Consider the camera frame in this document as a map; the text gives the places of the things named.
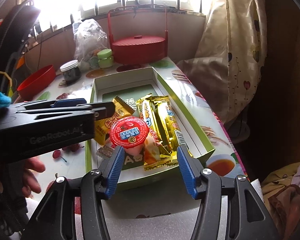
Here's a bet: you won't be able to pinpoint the cream patterned curtain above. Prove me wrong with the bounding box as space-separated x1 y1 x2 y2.
178 0 267 143

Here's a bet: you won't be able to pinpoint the red jelly cup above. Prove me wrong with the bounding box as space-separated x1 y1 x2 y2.
110 116 149 156

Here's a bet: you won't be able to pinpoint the yellow candy packet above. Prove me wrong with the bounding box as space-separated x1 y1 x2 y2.
94 96 135 146

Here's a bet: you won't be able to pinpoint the left human hand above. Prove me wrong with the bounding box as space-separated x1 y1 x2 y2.
21 157 45 198

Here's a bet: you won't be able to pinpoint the red lidded basket with handle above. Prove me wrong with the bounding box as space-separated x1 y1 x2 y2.
107 7 168 64

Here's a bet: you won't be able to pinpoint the gold long snack bar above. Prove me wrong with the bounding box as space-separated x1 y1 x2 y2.
150 96 189 155

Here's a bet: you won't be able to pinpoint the silver red sesame candy bar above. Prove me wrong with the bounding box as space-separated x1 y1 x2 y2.
96 145 115 159

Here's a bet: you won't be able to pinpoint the gold orange snack bar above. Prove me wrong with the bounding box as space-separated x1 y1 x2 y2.
136 93 178 171

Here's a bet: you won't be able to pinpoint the glass jar with white lid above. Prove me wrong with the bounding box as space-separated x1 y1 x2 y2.
60 60 81 85

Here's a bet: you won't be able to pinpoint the red oval plastic bowl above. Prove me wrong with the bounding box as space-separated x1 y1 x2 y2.
17 64 56 101

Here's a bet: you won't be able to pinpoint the green stacked small jars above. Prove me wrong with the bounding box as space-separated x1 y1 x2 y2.
97 49 114 68

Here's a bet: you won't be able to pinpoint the green white cardboard box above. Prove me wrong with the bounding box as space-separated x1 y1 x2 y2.
85 67 215 189

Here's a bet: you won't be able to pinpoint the small round teal tin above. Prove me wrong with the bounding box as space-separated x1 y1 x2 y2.
88 56 99 69

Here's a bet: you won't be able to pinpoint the clear crumpled plastic bag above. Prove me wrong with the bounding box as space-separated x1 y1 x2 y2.
72 18 108 62

